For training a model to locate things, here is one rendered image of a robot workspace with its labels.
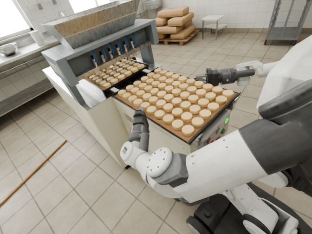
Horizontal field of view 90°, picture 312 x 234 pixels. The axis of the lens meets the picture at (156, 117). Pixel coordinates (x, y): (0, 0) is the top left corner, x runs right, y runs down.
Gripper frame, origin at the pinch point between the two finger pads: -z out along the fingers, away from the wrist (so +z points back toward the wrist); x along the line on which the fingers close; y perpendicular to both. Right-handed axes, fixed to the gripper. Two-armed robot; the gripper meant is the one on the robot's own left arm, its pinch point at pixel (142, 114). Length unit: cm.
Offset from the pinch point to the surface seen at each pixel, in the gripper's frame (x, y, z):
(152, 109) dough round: 1.4, -5.2, -1.8
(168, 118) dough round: 1.4, -13.4, 5.9
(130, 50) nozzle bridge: 14, 11, -55
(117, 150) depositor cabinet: -56, 38, -22
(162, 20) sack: -36, -3, -390
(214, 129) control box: -7.1, -33.4, 7.8
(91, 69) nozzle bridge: 14.1, 32.6, -33.1
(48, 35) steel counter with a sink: 1, 222, -276
